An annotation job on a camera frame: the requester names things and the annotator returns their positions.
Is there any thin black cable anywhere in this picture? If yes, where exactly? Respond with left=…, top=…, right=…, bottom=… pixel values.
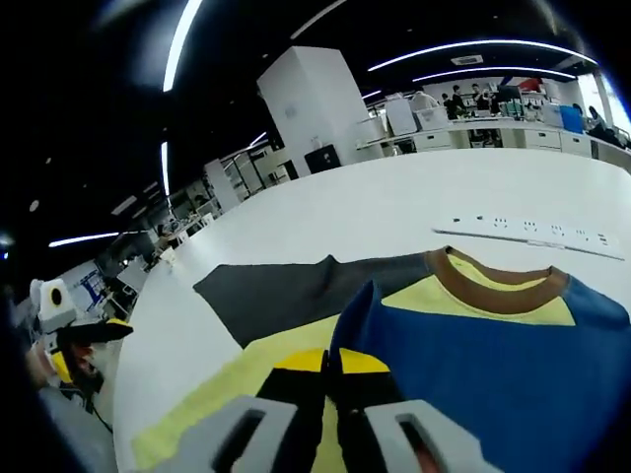
left=73, top=387, right=115, bottom=436

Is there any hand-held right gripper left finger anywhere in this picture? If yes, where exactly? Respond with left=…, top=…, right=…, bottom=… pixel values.
left=162, top=347, right=330, bottom=473

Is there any yellow blue black garment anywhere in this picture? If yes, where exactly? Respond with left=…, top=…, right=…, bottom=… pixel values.
left=130, top=245, right=631, bottom=473

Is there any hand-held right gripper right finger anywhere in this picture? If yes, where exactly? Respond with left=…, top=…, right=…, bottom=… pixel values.
left=328, top=347, right=499, bottom=473

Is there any white counter cabinet row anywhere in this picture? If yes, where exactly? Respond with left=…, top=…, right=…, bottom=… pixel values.
left=411, top=116, right=631, bottom=165

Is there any white power strip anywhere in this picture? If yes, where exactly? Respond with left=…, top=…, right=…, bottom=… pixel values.
left=432, top=214, right=626, bottom=261

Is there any ceiling light strip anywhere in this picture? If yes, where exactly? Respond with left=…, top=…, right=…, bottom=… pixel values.
left=367, top=39, right=600, bottom=74
left=47, top=231, right=122, bottom=248
left=162, top=0, right=204, bottom=94
left=412, top=65, right=579, bottom=84
left=159, top=141, right=172, bottom=198

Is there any black box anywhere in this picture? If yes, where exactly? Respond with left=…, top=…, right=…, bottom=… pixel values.
left=304, top=144, right=342, bottom=174

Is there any blue storage bin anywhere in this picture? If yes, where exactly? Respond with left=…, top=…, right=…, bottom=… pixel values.
left=558, top=103, right=586, bottom=134

